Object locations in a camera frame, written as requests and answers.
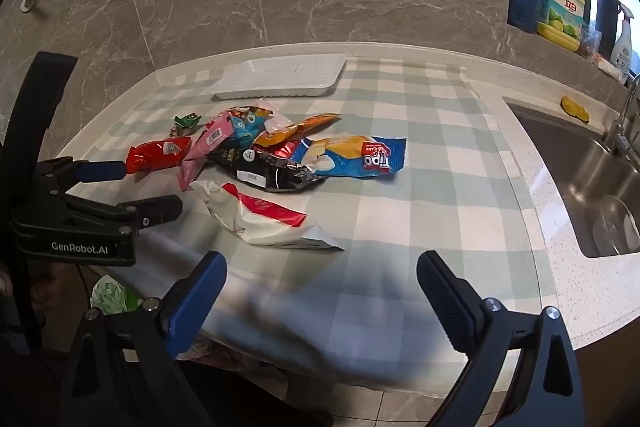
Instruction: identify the white spray bottle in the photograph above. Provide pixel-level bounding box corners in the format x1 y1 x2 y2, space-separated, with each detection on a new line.
609 2 635 78

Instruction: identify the yellow sponge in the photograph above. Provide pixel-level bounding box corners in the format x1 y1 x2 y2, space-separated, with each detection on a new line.
560 95 591 124

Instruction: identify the clear plastic bag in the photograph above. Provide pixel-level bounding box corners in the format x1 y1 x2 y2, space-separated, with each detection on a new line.
580 29 603 58

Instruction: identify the steel faucet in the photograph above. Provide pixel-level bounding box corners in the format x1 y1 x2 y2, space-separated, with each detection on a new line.
602 74 640 158

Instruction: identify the steel sink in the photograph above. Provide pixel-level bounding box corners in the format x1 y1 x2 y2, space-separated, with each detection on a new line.
505 99 640 260

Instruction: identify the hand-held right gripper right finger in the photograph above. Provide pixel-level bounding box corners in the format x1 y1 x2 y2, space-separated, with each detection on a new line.
416 250 586 427

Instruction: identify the light blue cartoon snack packet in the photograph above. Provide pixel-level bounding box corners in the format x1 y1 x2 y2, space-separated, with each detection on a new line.
222 99 276 148

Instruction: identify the white plastic tray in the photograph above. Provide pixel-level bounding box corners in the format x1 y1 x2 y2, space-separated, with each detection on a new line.
210 53 347 102

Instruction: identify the black snack packet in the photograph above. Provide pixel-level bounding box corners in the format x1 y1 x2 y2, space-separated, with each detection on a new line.
207 147 328 192

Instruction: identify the yellow dish soap bottle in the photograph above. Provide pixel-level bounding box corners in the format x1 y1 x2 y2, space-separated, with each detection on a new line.
536 0 587 54

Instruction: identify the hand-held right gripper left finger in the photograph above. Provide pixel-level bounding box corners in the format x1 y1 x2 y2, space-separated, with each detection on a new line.
60 251 228 427

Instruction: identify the clear bowl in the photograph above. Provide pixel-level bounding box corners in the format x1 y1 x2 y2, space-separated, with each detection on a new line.
592 194 640 258

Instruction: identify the blue yellow snack packet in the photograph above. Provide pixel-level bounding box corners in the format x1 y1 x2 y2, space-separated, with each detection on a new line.
290 134 408 180

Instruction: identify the green white checked tablecloth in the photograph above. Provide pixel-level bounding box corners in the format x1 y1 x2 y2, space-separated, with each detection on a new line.
55 54 558 400

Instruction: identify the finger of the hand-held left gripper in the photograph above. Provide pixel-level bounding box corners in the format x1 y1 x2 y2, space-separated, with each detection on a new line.
65 193 183 233
35 158 128 196

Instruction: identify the person's left hand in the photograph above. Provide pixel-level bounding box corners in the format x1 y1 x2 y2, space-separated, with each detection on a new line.
31 266 76 314

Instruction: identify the green white plastic bag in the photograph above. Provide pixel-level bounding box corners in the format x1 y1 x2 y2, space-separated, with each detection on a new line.
90 274 143 315

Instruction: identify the blue utensil holder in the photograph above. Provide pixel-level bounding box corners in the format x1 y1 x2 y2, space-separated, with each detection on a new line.
507 0 542 34

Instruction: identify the long orange snack packet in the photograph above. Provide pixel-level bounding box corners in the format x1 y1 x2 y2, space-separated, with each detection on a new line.
252 113 342 148

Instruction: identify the pink snack packet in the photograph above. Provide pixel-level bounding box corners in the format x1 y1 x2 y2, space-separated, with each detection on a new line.
177 114 236 192

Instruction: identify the small green candy wrapper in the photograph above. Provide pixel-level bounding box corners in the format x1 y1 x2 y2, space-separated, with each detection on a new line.
173 113 202 136

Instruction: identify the white red snack packet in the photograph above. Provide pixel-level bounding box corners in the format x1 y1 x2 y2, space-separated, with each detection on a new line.
192 179 346 253

